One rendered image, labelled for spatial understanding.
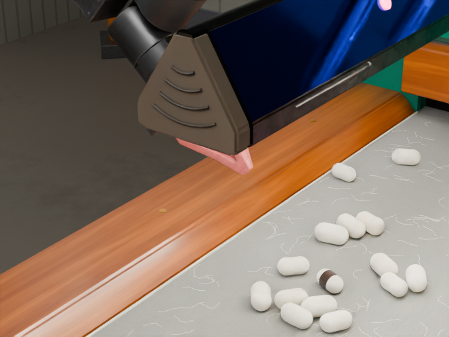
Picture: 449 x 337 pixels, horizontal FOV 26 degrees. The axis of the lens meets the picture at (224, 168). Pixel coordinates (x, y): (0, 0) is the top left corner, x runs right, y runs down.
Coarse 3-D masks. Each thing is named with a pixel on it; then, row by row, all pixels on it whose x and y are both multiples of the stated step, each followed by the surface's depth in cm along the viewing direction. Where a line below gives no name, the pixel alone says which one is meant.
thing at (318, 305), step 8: (312, 296) 95; (320, 296) 95; (328, 296) 95; (304, 304) 94; (312, 304) 94; (320, 304) 94; (328, 304) 94; (336, 304) 95; (312, 312) 94; (320, 312) 94; (328, 312) 94
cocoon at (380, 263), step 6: (372, 258) 102; (378, 258) 101; (384, 258) 101; (372, 264) 101; (378, 264) 101; (384, 264) 100; (390, 264) 100; (378, 270) 101; (384, 270) 100; (390, 270) 100; (396, 270) 100
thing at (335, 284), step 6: (324, 270) 99; (318, 276) 99; (336, 276) 98; (318, 282) 99; (330, 282) 98; (336, 282) 98; (342, 282) 98; (330, 288) 98; (336, 288) 98; (342, 288) 98
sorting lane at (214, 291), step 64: (448, 128) 135; (320, 192) 118; (384, 192) 118; (448, 192) 118; (256, 256) 105; (320, 256) 105; (448, 256) 105; (128, 320) 94; (192, 320) 94; (256, 320) 94; (384, 320) 94; (448, 320) 94
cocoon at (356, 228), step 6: (342, 216) 109; (348, 216) 109; (336, 222) 109; (342, 222) 108; (348, 222) 108; (354, 222) 108; (360, 222) 108; (348, 228) 108; (354, 228) 107; (360, 228) 107; (354, 234) 107; (360, 234) 107
